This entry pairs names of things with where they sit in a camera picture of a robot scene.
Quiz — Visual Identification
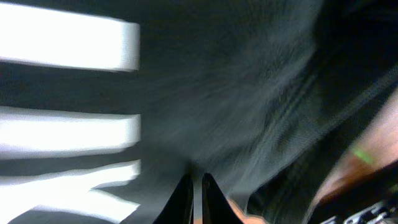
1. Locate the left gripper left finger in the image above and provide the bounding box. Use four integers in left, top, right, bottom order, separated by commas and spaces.
154, 175, 193, 224

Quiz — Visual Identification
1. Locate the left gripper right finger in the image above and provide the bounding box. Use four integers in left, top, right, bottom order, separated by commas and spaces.
202, 173, 243, 224

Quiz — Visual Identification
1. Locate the dark green t-shirt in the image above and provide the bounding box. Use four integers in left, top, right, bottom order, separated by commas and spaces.
1, 0, 397, 223

